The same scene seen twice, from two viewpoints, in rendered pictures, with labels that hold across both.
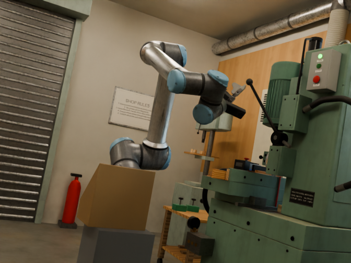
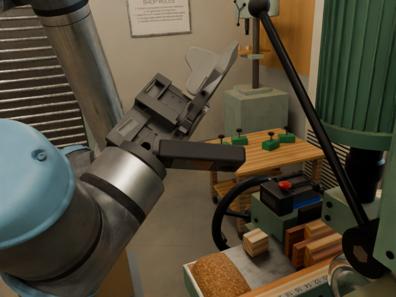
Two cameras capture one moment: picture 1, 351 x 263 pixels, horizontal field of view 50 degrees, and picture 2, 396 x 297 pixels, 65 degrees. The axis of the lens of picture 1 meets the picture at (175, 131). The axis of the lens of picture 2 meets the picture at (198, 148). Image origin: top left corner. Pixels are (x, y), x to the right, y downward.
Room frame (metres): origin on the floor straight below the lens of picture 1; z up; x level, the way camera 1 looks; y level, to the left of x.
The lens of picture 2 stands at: (1.31, -0.29, 1.39)
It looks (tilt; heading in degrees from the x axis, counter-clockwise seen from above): 23 degrees down; 9
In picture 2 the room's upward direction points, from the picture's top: 4 degrees counter-clockwise
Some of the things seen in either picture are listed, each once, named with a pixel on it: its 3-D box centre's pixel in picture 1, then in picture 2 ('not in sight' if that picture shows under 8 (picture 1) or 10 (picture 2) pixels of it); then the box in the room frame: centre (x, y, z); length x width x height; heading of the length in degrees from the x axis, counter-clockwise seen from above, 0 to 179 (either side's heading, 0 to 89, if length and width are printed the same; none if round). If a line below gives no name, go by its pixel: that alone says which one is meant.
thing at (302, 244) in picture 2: not in sight; (325, 244); (1.87, -0.47, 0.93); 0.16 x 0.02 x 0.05; 121
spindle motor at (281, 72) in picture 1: (285, 96); (385, 33); (1.82, -0.50, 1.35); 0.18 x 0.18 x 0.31
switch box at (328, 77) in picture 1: (323, 71); not in sight; (1.48, -0.54, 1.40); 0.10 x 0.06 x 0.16; 31
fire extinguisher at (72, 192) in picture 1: (72, 200); not in sight; (4.33, 1.01, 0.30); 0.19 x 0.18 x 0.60; 25
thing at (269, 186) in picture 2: (246, 165); (287, 189); (1.99, -0.40, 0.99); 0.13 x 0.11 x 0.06; 121
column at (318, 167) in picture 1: (331, 136); not in sight; (1.57, -0.65, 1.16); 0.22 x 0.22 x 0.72; 31
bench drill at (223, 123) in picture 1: (205, 180); (256, 83); (4.27, -0.42, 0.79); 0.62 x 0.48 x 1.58; 24
